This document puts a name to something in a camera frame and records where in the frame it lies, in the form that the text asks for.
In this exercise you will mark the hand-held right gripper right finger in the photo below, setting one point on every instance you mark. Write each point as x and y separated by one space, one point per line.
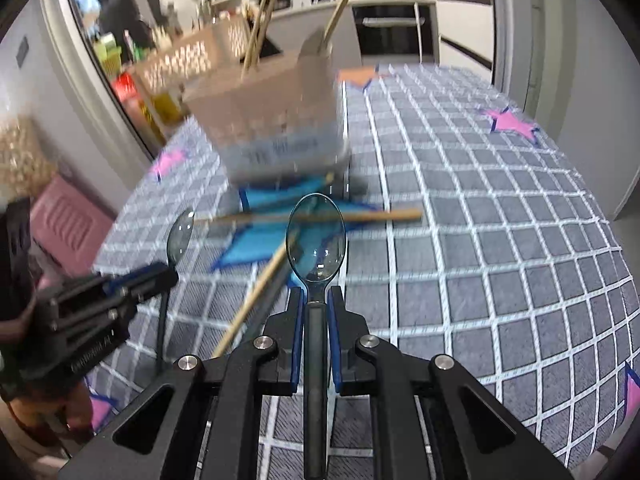
335 330

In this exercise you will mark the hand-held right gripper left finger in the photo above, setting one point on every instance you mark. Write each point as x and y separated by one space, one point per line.
297 330

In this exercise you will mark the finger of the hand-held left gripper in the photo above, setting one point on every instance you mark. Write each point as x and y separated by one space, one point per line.
150 277

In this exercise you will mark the beige plastic utensil holder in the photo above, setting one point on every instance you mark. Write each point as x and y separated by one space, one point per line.
260 110

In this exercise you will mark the person's left hand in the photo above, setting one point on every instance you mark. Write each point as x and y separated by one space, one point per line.
55 415

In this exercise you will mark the pink plastic stool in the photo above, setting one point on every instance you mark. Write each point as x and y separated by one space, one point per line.
65 220

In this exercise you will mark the grey checked star tablecloth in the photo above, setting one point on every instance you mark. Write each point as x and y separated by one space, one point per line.
475 260

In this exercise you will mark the yellow oil bottle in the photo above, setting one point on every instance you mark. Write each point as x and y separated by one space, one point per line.
167 107

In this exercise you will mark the clear bag of nuts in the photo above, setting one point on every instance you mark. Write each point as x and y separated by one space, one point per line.
20 155

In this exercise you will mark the red plastic basket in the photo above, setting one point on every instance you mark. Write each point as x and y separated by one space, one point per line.
125 87

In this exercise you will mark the beige flower-hole storage cart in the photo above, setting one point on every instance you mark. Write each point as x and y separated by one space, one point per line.
185 57

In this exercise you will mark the green plastic basket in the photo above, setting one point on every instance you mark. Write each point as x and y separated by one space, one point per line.
110 55

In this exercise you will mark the black built-in oven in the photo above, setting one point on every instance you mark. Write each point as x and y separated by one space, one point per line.
390 35

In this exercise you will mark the white refrigerator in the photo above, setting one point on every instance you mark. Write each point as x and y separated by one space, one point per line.
465 20

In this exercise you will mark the dark wall switch panel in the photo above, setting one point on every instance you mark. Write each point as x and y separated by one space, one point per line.
22 51

